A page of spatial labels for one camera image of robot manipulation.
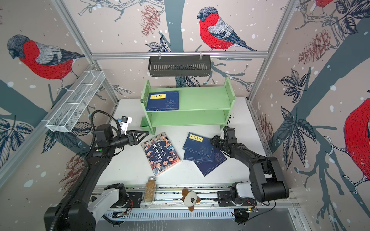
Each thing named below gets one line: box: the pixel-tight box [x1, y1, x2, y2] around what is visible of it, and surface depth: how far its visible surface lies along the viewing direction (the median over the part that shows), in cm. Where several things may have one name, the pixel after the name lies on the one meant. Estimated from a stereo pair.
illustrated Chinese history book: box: [141, 131, 181, 177], surface depth 90 cm
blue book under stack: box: [183, 146, 214, 163], surface depth 89 cm
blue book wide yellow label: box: [182, 132, 214, 158], surface depth 94 cm
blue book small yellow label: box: [145, 90, 180, 112], surface depth 83 cm
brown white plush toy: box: [181, 188, 201, 212], surface depth 73 cm
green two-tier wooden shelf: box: [140, 77, 237, 135], surface depth 92 cm
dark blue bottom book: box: [193, 146, 228, 177], surface depth 87 cm
